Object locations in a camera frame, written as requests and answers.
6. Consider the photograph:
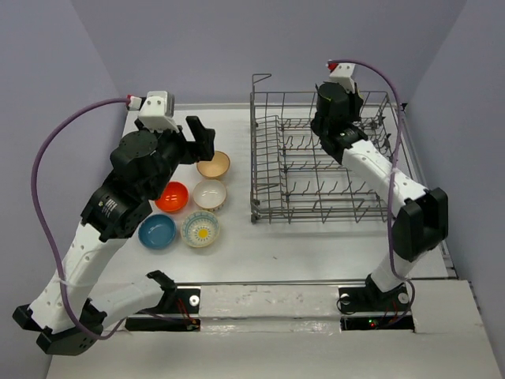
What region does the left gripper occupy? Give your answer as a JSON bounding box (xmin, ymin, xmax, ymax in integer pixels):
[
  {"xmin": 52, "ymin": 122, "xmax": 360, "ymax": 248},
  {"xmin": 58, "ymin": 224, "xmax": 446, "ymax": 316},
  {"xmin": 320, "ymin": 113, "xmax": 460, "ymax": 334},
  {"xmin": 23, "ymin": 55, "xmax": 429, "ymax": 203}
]
[{"xmin": 141, "ymin": 114, "xmax": 219, "ymax": 197}]

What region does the beige bowl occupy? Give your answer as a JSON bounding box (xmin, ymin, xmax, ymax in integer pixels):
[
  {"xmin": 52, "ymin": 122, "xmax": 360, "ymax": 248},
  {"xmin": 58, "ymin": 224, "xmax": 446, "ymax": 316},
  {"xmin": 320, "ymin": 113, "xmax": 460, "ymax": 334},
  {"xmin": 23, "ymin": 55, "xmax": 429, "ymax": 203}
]
[{"xmin": 196, "ymin": 151, "xmax": 230, "ymax": 179}]

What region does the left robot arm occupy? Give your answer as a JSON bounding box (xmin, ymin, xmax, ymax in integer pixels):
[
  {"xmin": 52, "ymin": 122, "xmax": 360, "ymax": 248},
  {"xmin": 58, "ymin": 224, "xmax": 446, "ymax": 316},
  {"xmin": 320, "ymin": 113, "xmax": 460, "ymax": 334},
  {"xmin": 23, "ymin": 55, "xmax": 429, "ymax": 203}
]
[{"xmin": 13, "ymin": 116, "xmax": 215, "ymax": 356}]

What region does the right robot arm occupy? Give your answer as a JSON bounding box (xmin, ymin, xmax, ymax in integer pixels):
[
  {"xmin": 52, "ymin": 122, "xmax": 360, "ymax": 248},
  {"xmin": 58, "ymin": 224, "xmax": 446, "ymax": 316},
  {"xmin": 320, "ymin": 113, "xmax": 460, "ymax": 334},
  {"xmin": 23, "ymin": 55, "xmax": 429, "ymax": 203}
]
[{"xmin": 311, "ymin": 81, "xmax": 448, "ymax": 310}]

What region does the white bowl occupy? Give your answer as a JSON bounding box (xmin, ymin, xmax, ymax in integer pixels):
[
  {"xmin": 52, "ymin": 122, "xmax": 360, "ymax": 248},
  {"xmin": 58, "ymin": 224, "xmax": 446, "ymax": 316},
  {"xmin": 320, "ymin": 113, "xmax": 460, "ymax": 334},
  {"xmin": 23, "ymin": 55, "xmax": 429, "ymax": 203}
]
[{"xmin": 193, "ymin": 179, "xmax": 227, "ymax": 212}]

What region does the orange bowl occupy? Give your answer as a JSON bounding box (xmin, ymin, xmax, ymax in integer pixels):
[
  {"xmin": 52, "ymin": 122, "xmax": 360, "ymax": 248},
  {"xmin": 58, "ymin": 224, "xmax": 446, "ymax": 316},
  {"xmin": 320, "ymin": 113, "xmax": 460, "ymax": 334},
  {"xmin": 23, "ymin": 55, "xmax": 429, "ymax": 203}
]
[{"xmin": 155, "ymin": 181, "xmax": 189, "ymax": 213}]

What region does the patterned sunflower bowl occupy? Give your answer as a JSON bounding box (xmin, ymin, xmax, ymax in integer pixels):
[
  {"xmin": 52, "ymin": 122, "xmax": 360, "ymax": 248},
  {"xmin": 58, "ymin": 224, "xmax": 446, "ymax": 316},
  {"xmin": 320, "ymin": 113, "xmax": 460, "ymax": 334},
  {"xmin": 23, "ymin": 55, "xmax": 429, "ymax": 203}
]
[{"xmin": 181, "ymin": 210, "xmax": 220, "ymax": 248}]

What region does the blue bowl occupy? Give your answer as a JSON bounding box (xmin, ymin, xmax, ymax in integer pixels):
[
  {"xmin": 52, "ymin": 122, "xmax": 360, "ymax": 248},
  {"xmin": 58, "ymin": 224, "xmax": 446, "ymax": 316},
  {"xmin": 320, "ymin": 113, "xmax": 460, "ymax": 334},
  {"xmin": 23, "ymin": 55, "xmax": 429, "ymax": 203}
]
[{"xmin": 137, "ymin": 214, "xmax": 177, "ymax": 250}]

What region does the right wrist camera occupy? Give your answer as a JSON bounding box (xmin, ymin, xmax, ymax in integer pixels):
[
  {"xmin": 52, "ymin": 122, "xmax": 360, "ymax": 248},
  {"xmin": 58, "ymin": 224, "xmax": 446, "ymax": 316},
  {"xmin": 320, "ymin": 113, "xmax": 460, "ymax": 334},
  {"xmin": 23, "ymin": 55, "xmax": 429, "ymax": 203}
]
[{"xmin": 327, "ymin": 62, "xmax": 356, "ymax": 93}]

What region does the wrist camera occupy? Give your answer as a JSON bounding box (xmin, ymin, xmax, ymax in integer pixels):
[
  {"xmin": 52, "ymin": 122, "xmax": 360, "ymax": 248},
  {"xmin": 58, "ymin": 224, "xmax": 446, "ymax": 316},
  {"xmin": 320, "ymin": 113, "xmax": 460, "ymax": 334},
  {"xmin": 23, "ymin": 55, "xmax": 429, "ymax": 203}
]
[
  {"xmin": 327, "ymin": 62, "xmax": 356, "ymax": 93},
  {"xmin": 126, "ymin": 91, "xmax": 179, "ymax": 133}
]

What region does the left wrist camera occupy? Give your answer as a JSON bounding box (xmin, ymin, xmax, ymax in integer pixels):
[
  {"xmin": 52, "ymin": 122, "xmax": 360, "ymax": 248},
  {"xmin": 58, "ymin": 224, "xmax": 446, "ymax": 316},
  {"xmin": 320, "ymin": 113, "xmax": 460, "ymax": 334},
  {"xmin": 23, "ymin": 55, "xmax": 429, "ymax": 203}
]
[{"xmin": 126, "ymin": 91, "xmax": 179, "ymax": 133}]

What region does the grey wire dish rack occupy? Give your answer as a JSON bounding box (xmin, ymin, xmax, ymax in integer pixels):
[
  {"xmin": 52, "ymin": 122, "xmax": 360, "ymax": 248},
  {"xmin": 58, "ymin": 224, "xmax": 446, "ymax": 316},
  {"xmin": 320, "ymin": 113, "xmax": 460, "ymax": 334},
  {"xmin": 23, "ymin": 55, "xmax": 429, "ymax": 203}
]
[{"xmin": 249, "ymin": 73, "xmax": 387, "ymax": 223}]

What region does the metal rail bar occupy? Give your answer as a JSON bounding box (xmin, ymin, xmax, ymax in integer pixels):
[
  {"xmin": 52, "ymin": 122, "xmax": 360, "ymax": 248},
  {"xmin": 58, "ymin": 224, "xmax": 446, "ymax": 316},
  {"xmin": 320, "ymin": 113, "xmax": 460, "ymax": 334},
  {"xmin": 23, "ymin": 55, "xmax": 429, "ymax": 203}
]
[{"xmin": 176, "ymin": 279, "xmax": 365, "ymax": 287}]

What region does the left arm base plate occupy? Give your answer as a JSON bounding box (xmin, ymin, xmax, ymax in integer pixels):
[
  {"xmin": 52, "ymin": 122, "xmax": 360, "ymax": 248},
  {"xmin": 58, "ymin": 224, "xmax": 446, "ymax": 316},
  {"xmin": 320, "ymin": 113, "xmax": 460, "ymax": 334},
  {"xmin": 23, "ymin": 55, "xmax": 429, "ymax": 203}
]
[{"xmin": 124, "ymin": 287, "xmax": 201, "ymax": 332}]

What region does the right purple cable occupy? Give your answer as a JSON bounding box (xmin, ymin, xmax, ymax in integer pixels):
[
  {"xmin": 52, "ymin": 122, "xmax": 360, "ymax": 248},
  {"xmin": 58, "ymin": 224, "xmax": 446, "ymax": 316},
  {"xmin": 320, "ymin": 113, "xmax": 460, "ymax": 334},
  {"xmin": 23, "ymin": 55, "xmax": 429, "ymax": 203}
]
[{"xmin": 335, "ymin": 58, "xmax": 417, "ymax": 328}]

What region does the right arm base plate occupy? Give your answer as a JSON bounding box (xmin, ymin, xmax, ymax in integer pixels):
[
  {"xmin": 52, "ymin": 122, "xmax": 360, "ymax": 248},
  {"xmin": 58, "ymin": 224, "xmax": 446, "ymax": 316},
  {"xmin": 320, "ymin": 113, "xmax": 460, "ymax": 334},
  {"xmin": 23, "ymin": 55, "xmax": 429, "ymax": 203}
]
[{"xmin": 336, "ymin": 285, "xmax": 415, "ymax": 332}]

